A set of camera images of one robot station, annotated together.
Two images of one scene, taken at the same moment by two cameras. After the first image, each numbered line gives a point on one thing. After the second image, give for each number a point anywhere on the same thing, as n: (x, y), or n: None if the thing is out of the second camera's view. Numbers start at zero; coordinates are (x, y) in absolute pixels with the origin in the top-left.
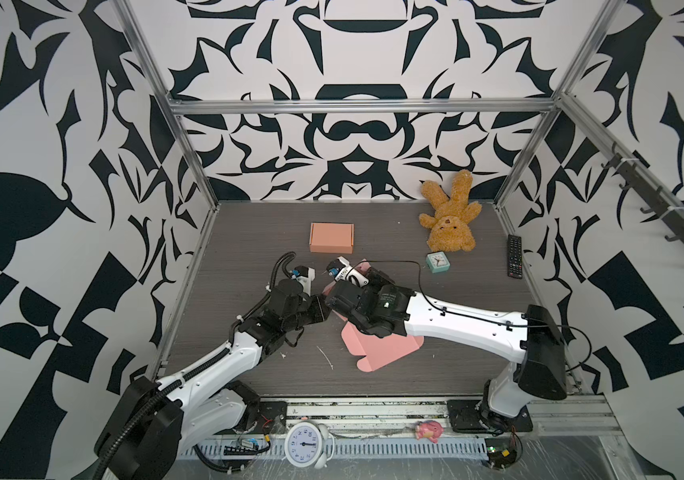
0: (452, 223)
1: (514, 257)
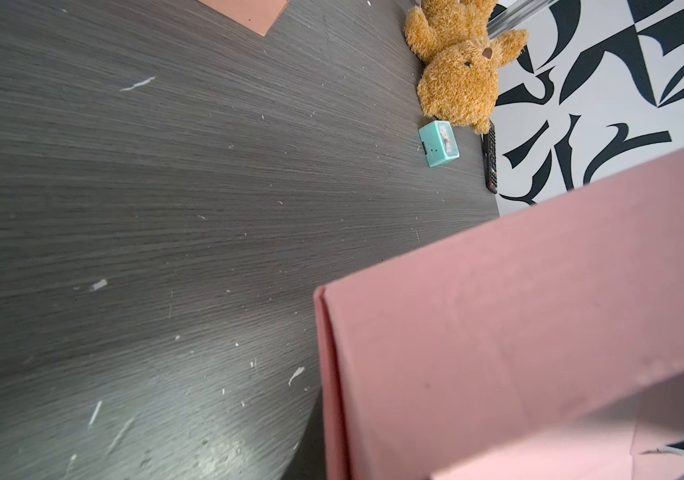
0: (462, 64)
1: (490, 158)
